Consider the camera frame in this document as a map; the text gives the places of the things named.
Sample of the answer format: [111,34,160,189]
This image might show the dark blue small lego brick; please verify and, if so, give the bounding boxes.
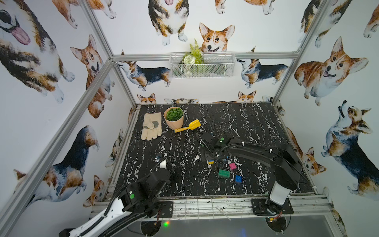
[235,175,242,183]

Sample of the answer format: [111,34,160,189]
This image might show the aluminium front rail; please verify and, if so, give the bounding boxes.
[88,198,334,223]

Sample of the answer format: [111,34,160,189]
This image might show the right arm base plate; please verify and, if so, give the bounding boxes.
[251,198,294,217]

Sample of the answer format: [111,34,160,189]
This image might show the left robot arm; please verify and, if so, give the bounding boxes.
[59,167,173,237]

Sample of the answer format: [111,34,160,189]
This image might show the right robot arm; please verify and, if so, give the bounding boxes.
[196,132,302,206]

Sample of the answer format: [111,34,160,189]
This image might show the pink small lego brick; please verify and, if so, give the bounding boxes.
[230,163,237,170]

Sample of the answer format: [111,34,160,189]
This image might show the beige work glove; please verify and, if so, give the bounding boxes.
[141,112,162,141]

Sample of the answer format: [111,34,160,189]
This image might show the green fern with white flower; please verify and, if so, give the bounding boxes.
[182,40,204,77]

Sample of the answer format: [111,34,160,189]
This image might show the pink pot with green plant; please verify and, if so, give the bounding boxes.
[163,107,184,130]

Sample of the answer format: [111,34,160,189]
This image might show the white wire basket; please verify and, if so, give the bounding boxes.
[169,53,236,78]

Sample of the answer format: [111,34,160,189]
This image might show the yellow toy shovel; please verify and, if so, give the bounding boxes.
[174,119,201,133]

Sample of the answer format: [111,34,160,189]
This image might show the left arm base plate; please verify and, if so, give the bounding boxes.
[147,201,174,220]

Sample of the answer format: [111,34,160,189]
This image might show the green long lego brick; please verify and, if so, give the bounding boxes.
[218,169,231,178]

